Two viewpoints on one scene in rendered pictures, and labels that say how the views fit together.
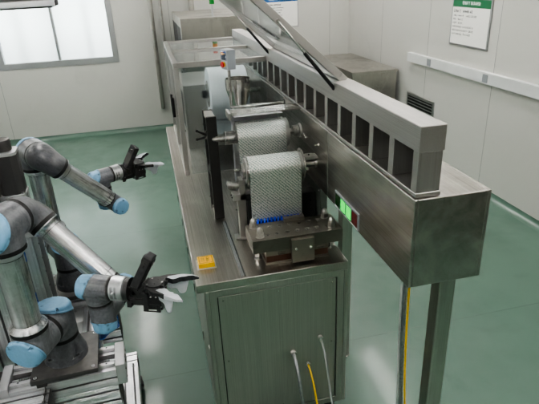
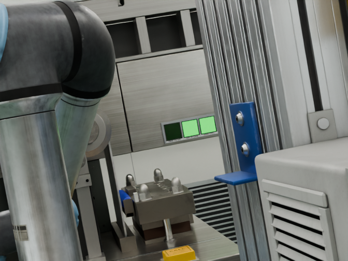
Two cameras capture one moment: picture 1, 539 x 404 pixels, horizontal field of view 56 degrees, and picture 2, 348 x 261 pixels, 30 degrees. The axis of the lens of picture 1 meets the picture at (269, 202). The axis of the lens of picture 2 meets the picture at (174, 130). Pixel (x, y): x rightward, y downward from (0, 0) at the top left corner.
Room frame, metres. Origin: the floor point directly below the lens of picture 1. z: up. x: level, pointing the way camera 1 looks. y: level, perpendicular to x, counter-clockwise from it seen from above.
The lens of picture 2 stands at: (1.81, 1.87, 1.30)
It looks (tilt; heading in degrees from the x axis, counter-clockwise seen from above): 3 degrees down; 272
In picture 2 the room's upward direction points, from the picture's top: 10 degrees counter-clockwise
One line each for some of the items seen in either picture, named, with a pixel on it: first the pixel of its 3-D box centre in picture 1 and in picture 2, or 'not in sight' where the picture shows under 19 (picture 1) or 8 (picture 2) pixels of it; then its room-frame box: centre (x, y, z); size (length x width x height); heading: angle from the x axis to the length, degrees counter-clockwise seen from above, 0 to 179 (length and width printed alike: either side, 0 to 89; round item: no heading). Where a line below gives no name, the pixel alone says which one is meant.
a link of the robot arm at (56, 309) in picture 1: (55, 317); not in sight; (1.45, 0.76, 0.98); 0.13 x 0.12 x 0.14; 169
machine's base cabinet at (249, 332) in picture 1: (234, 236); not in sight; (3.04, 0.25, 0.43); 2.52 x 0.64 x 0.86; 12
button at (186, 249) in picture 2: (205, 261); (178, 255); (1.91, 0.29, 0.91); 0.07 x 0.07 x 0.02; 12
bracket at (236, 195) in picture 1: (239, 208); (85, 205); (2.14, 0.14, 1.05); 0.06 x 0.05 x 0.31; 102
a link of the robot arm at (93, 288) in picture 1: (96, 288); not in sight; (1.28, 0.53, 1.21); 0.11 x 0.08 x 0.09; 79
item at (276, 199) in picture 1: (276, 200); (111, 171); (2.08, -0.03, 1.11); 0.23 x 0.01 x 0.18; 102
